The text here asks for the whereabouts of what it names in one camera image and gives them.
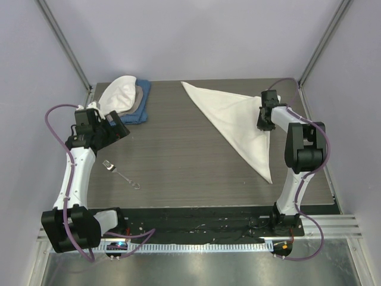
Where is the ornate silver fork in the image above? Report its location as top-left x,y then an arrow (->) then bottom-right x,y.
102,160 -> 140,189

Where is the white cloth napkin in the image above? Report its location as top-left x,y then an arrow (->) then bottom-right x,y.
182,82 -> 273,184

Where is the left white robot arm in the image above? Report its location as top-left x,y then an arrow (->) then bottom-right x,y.
41,104 -> 130,253

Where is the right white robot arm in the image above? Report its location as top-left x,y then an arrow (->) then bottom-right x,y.
257,90 -> 329,235

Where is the blue checkered cloth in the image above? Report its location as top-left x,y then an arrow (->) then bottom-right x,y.
118,79 -> 151,125

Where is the white folded cloth on pile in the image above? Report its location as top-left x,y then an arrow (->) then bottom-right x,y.
98,76 -> 137,115

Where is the grey cloth in pile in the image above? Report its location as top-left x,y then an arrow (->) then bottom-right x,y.
117,85 -> 143,116

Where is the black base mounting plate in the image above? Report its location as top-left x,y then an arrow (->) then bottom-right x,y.
112,206 -> 305,245

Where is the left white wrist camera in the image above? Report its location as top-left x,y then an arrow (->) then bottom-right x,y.
76,101 -> 104,118

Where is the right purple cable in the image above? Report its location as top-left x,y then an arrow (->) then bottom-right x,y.
266,77 -> 330,262

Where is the purple cable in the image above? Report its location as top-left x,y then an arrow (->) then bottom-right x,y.
266,77 -> 330,262
44,103 -> 155,263

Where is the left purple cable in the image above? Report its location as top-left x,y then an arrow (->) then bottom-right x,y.
44,103 -> 155,263

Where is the right aluminium frame post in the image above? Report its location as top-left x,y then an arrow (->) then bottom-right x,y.
298,0 -> 353,87

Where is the aluminium frame post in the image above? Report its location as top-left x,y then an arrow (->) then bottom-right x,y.
298,0 -> 353,87
35,0 -> 92,92

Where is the left aluminium frame post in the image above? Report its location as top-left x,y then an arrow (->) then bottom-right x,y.
35,0 -> 92,92

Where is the white slotted cable duct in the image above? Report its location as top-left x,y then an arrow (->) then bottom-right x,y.
93,241 -> 273,253

